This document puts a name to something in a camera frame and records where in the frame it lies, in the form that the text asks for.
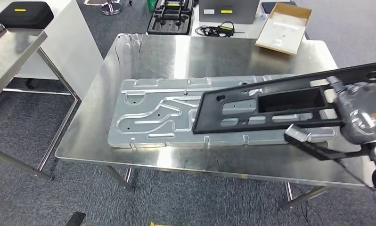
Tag black adapter with coiled cable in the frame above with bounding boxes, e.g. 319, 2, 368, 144
196, 21, 245, 38

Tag dark flat pad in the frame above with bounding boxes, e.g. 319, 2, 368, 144
261, 1, 296, 15

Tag cardboard box with white insert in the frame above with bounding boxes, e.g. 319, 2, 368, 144
255, 2, 312, 56

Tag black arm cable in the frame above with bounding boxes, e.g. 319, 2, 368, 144
333, 159, 376, 191

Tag white cabinet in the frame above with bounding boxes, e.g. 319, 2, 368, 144
0, 0, 104, 100

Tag clear safety glasses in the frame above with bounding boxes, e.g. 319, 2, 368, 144
114, 32, 143, 61

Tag stainless steel table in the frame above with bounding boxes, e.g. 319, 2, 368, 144
0, 23, 82, 182

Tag black foam tool tray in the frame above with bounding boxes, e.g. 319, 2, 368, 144
147, 0, 195, 35

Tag black zip case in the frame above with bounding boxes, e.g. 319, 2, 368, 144
0, 1, 54, 30

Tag black plastic panel part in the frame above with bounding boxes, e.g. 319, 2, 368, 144
192, 61, 376, 135

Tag grey case with yellow label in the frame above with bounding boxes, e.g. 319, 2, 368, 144
199, 0, 261, 25

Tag chrome round stand base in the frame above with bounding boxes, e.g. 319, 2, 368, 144
100, 0, 123, 16

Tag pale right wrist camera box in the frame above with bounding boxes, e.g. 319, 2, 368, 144
284, 124, 312, 144

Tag stainless steel workbench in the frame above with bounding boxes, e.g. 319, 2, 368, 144
54, 33, 368, 211

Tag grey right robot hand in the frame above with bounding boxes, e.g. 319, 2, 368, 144
327, 75, 376, 145

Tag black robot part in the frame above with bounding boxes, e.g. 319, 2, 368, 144
65, 211, 87, 226

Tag thin black cable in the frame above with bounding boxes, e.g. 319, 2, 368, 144
300, 199, 324, 226

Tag white desk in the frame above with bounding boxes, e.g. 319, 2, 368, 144
191, 0, 311, 40

